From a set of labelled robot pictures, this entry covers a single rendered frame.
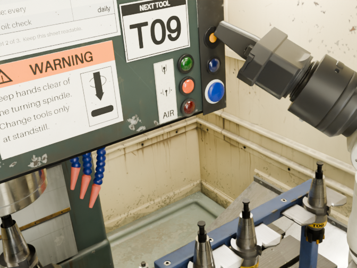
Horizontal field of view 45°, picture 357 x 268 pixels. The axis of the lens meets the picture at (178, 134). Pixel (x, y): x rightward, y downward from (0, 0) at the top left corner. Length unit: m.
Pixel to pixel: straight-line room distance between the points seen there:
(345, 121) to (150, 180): 1.51
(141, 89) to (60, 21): 0.14
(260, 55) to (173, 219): 1.59
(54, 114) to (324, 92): 0.33
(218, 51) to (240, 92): 1.10
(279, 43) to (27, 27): 0.31
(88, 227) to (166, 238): 0.57
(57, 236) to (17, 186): 0.73
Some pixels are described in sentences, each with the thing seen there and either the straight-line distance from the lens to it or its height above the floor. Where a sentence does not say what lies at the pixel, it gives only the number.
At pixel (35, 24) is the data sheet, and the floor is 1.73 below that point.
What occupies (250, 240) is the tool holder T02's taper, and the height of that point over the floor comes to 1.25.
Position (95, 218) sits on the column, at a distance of 1.48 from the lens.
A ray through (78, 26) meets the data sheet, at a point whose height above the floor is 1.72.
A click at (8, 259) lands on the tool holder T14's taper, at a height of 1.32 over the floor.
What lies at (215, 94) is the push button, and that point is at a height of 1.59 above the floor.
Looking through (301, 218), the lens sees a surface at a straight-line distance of 1.02.
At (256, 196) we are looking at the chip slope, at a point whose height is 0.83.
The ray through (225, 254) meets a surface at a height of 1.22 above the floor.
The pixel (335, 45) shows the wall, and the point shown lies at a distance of 1.38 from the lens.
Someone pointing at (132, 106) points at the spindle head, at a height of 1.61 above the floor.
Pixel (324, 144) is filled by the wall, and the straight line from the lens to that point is 1.51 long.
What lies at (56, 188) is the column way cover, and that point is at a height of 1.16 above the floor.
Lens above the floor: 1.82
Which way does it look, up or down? 25 degrees down
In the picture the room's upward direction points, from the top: 5 degrees counter-clockwise
